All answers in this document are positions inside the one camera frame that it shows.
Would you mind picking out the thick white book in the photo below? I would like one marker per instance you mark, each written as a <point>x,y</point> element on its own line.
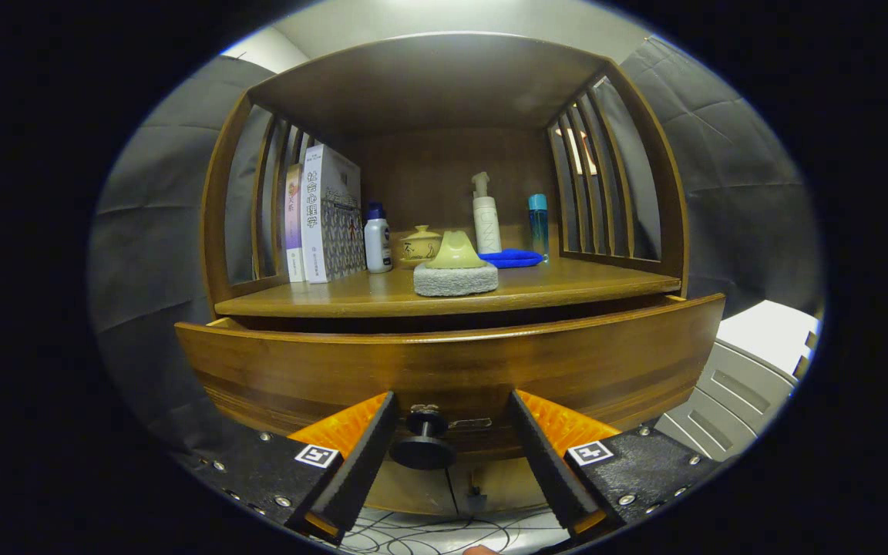
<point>321,216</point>

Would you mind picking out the wooden countertop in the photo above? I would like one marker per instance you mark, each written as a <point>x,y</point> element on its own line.
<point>552,281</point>

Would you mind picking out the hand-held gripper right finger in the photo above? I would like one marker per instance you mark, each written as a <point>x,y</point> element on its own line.
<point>552,470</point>

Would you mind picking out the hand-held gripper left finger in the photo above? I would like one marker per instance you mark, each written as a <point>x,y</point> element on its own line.
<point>359,470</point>

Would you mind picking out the white pump bottle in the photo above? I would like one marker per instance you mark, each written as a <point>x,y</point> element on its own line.
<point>487,227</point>

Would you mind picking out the folded blue cloth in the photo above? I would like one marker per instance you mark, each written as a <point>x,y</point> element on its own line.
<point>517,258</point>

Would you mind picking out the green scrub brush grey sponge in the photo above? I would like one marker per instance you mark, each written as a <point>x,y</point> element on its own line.
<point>455,281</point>

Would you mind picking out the wooden cabinet door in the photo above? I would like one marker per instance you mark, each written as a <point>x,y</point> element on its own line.
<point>506,486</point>
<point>413,486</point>

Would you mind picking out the yellow lidded tea cup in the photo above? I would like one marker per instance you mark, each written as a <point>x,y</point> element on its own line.
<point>417,247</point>

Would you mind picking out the black backdrop cloth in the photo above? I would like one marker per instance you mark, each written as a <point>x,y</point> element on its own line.
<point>151,254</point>

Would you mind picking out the thin purple book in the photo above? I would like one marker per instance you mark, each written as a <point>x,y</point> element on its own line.
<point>294,223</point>

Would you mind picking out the clear blue bottle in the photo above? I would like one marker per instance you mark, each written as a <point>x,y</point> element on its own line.
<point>538,227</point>

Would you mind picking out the brown wooden drawer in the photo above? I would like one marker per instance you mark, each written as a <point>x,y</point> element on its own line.
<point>452,370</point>

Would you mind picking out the brown wooden cabinet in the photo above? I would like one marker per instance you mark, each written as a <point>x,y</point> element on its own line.
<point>428,85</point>

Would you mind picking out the white bottle with blue cap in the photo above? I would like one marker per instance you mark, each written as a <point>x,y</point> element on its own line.
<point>378,247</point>

